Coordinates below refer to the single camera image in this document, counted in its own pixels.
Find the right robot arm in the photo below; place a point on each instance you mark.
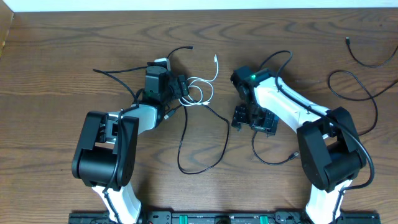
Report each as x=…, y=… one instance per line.
x=327, y=139

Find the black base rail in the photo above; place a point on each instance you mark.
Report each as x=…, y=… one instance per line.
x=288, y=217

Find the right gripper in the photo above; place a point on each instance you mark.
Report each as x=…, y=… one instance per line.
x=268, y=126

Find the wooden side panel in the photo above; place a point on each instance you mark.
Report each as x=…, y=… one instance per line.
x=6, y=18

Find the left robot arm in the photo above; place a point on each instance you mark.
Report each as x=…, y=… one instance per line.
x=106, y=151

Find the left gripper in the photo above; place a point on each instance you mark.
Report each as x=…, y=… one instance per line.
x=176, y=86

